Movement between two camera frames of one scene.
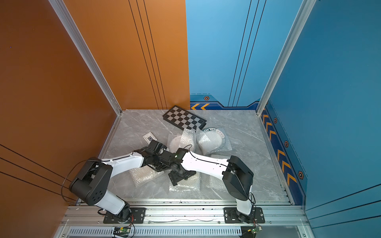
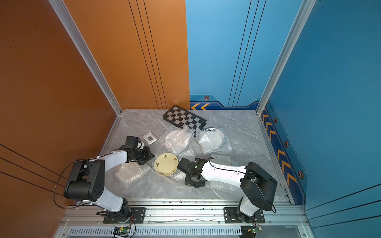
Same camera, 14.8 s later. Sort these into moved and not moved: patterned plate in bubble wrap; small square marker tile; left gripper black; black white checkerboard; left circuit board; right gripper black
Moved: left gripper black; right gripper black
Not moved: patterned plate in bubble wrap; small square marker tile; black white checkerboard; left circuit board
